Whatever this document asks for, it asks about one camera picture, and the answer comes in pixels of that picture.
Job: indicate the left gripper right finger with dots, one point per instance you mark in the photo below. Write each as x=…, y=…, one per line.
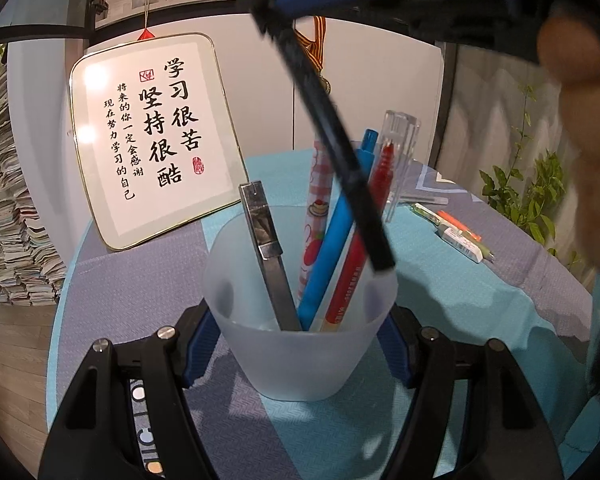
x=505, y=434

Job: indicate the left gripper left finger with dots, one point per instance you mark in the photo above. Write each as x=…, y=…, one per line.
x=93, y=435

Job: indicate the black marker pen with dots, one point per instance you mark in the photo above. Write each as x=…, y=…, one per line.
x=330, y=130

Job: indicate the green white pen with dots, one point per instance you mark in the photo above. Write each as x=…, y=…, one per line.
x=443, y=225

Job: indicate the pink checkered strawberry pen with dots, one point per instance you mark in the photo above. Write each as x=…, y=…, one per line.
x=317, y=210

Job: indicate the frosted plastic cup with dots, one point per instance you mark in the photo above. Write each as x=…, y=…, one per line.
x=287, y=366

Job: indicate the blue pen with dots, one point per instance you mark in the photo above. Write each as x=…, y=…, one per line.
x=337, y=232

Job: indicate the red gel pen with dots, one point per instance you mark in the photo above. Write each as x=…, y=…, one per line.
x=397, y=141

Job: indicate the metal ruler clip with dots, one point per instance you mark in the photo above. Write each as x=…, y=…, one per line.
x=269, y=254

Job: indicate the clear gel pen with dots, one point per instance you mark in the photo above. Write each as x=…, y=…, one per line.
x=424, y=200

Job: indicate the person's right hand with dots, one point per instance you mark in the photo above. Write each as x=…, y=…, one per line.
x=569, y=50

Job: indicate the gold medal with ribbon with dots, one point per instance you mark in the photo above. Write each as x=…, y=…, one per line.
x=314, y=48

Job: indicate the red hanging ornament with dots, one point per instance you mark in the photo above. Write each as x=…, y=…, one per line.
x=146, y=34

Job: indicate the patterned blue grey tablecloth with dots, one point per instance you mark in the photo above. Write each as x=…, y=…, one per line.
x=325, y=406

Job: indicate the tall stack of books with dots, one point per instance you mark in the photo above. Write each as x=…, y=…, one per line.
x=31, y=271

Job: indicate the framed calligraphy sign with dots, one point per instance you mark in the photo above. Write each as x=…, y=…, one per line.
x=155, y=142

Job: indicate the white eraser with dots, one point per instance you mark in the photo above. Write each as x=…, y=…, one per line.
x=456, y=239

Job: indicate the green potted plant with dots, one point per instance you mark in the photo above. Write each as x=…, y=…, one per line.
x=530, y=188

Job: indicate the orange highlighter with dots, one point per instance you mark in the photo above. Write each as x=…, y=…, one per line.
x=459, y=225

